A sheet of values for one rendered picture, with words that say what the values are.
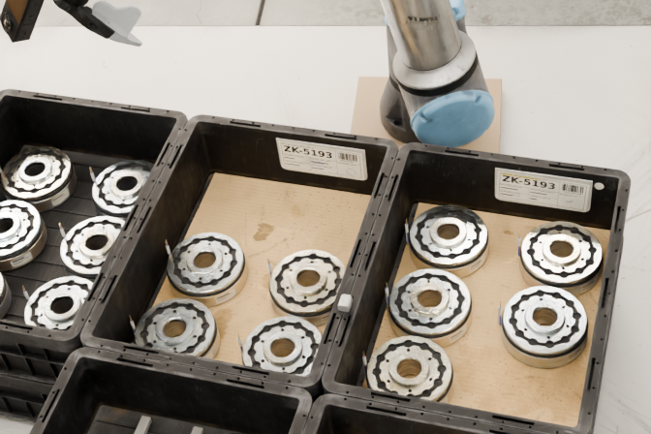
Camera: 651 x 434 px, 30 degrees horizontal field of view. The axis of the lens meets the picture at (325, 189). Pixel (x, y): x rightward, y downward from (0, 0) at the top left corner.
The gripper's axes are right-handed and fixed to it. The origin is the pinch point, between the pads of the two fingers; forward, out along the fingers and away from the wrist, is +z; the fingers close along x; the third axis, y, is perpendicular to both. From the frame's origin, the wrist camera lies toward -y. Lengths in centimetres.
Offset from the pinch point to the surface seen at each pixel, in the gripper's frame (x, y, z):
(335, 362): -62, 8, -9
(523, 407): -75, 19, 7
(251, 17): 67, -38, 142
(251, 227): -34.8, -2.5, 9.4
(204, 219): -30.3, -7.4, 7.7
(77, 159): -10.3, -21.1, 6.9
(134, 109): -12.3, -7.0, 3.5
